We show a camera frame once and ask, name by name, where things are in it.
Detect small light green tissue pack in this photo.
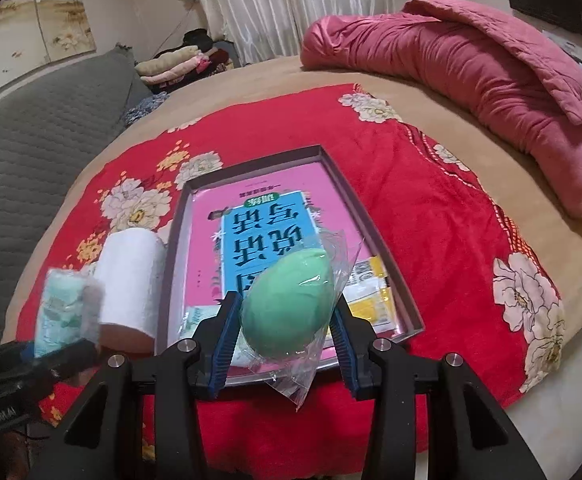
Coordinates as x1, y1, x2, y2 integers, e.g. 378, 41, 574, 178
34, 269, 105, 358

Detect white toilet paper roll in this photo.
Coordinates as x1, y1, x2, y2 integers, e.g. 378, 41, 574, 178
95, 228, 166, 354

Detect green sponge egg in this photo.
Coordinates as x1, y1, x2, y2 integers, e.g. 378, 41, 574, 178
238, 230, 365, 408

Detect red floral blanket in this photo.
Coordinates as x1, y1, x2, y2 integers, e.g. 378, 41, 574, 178
16, 84, 565, 479

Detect yellow white paper leaflet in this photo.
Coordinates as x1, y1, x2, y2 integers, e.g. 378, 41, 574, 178
343, 256, 397, 334

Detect beige bed sheet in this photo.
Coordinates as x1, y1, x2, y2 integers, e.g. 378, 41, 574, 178
2, 56, 582, 347

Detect grey quilted headboard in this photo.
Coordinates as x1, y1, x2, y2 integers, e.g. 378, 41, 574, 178
0, 46, 150, 338

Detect dark brown box tray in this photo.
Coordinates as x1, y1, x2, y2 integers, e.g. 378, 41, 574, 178
154, 144, 427, 387

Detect pink book with blue panel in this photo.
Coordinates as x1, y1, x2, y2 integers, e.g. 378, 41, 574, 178
169, 162, 363, 344

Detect blue patterned cloth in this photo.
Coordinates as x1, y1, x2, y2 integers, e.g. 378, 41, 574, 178
123, 92, 169, 127

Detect pink red quilt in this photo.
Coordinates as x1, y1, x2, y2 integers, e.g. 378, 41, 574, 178
300, 0, 582, 218

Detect stack of folded clothes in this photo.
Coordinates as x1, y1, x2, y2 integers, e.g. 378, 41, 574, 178
135, 28, 241, 94

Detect wall painting panels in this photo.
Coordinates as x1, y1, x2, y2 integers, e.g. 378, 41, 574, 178
0, 0, 97, 90

